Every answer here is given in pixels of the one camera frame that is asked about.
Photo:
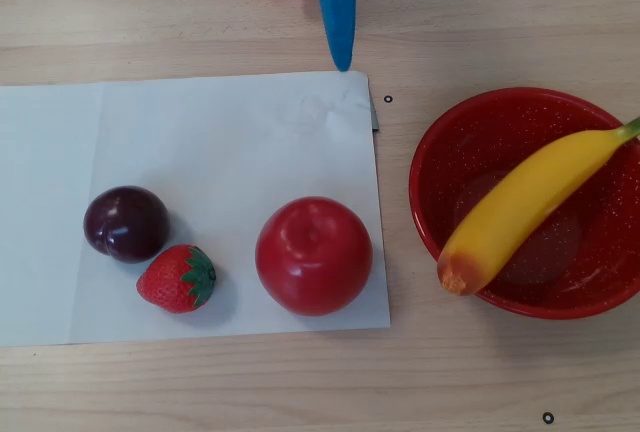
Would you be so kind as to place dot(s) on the blue pointed gripper finger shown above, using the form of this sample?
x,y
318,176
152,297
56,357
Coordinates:
x,y
340,7

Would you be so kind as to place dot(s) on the yellow plastic banana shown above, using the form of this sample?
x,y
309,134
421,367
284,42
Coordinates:
x,y
520,202

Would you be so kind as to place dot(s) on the red speckled enamel bowl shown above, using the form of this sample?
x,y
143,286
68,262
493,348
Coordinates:
x,y
575,262

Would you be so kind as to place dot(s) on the red plastic apple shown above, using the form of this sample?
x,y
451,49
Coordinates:
x,y
314,257

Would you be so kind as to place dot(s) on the dark purple plastic plum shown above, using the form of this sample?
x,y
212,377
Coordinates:
x,y
125,224

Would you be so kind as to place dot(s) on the red plastic strawberry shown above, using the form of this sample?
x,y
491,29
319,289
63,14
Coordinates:
x,y
167,282

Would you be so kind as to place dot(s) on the white paper sheet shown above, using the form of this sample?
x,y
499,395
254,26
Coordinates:
x,y
45,202

